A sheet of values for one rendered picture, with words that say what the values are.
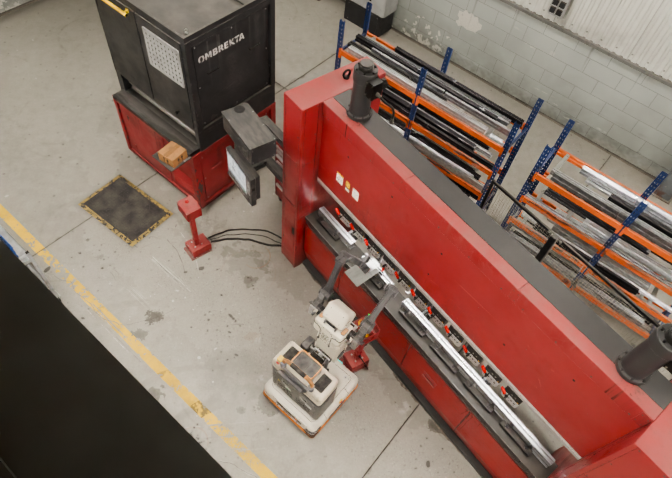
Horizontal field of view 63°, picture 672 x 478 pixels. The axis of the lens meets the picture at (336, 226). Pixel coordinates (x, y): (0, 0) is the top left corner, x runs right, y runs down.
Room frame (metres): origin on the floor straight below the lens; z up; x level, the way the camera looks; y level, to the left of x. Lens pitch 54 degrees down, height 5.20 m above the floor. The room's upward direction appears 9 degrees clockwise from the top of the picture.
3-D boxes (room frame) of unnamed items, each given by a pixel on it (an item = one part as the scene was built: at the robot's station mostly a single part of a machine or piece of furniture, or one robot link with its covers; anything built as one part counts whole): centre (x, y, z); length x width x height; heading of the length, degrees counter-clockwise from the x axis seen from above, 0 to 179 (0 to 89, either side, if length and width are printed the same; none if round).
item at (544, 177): (3.42, -2.70, 0.87); 1.90 x 0.50 x 1.75; 57
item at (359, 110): (3.15, -0.11, 2.54); 0.33 x 0.25 x 0.47; 45
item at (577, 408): (2.22, -0.85, 1.74); 3.00 x 0.08 x 0.80; 45
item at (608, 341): (2.32, -0.95, 1.89); 3.00 x 0.18 x 0.82; 45
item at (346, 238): (3.07, -0.01, 0.92); 0.50 x 0.06 x 0.10; 45
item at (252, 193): (3.13, 0.87, 1.42); 0.45 x 0.12 x 0.36; 41
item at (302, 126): (3.50, 0.17, 1.15); 0.85 x 0.25 x 2.30; 135
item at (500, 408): (1.79, -1.29, 0.92); 1.67 x 0.06 x 0.10; 45
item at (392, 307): (2.19, -0.82, 0.85); 3.00 x 0.21 x 0.04; 45
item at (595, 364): (2.22, -0.85, 2.23); 3.00 x 0.10 x 0.14; 45
